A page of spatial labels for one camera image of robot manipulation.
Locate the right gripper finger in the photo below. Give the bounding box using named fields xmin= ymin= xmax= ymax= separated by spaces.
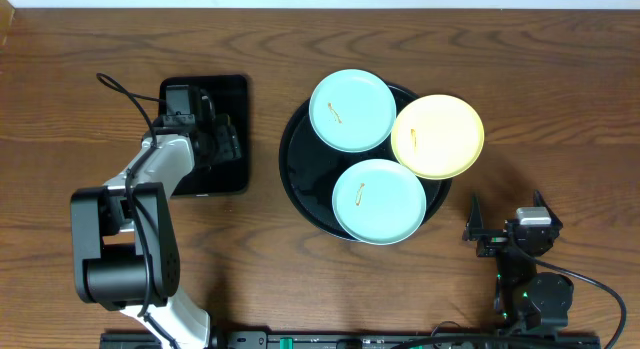
xmin=533 ymin=190 xmax=563 ymax=227
xmin=462 ymin=194 xmax=484 ymax=241

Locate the mint plate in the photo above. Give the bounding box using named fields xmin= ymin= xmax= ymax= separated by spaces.
xmin=332 ymin=159 xmax=427 ymax=245
xmin=309 ymin=69 xmax=397 ymax=153

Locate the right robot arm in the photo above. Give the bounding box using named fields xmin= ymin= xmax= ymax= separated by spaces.
xmin=463 ymin=191 xmax=574 ymax=338

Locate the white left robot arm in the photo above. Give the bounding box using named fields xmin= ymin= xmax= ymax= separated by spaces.
xmin=70 ymin=113 xmax=241 ymax=348

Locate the black rectangular tray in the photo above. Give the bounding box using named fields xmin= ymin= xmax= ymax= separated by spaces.
xmin=158 ymin=74 xmax=250 ymax=197

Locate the yellow plate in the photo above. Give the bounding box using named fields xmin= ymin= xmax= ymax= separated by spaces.
xmin=391 ymin=94 xmax=485 ymax=180

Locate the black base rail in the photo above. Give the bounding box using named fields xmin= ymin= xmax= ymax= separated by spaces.
xmin=98 ymin=329 xmax=601 ymax=349

